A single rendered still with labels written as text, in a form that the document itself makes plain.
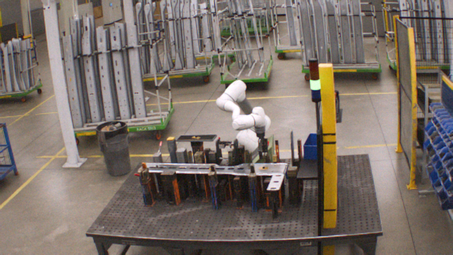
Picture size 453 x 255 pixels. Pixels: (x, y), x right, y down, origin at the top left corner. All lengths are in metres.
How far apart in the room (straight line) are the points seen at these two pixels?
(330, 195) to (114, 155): 4.00
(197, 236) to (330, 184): 1.14
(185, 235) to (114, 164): 3.25
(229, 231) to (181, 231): 0.40
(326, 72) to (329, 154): 0.61
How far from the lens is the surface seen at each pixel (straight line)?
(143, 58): 12.20
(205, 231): 4.04
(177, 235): 4.04
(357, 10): 11.18
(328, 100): 3.47
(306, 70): 10.91
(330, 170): 3.66
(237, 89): 4.58
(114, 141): 6.94
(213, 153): 4.56
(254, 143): 4.99
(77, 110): 8.73
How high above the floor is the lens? 2.76
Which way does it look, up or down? 19 degrees down
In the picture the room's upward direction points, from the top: 7 degrees counter-clockwise
